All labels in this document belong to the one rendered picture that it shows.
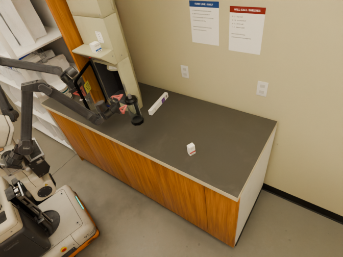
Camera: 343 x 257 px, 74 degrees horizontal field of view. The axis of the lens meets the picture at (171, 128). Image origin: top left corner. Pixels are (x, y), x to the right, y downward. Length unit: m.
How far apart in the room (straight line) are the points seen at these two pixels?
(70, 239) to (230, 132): 1.58
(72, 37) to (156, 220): 1.74
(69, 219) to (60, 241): 0.19
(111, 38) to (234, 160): 1.12
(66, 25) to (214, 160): 1.38
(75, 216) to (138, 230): 0.58
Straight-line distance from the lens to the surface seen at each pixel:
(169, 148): 1.60
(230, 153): 1.55
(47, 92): 1.47
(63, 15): 1.90
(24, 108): 1.52
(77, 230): 2.29
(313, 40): 1.51
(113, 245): 2.42
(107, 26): 1.64
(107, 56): 1.65
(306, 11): 1.46
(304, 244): 2.39
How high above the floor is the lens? 2.13
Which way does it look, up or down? 43 degrees down
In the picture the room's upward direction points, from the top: 11 degrees counter-clockwise
